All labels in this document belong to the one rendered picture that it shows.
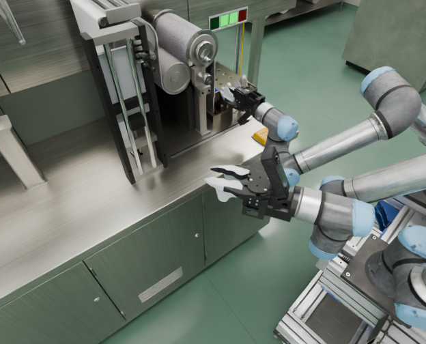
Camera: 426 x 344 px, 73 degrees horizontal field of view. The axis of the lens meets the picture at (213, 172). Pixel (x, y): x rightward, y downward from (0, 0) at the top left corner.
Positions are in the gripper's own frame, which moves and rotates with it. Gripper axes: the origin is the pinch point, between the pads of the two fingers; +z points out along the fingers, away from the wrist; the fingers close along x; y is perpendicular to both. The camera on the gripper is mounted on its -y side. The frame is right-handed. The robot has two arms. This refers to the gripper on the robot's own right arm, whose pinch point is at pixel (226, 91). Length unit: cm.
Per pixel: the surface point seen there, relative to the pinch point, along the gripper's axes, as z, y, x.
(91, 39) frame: -5, 36, 47
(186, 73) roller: 8.1, 9.5, 13.5
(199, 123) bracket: 3.7, -12.9, 11.7
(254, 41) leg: 58, -19, -71
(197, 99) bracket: 4.4, -1.3, 11.5
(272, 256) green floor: -34, -109, -12
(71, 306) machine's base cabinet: -18, -48, 89
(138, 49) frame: -5.2, 30.2, 35.7
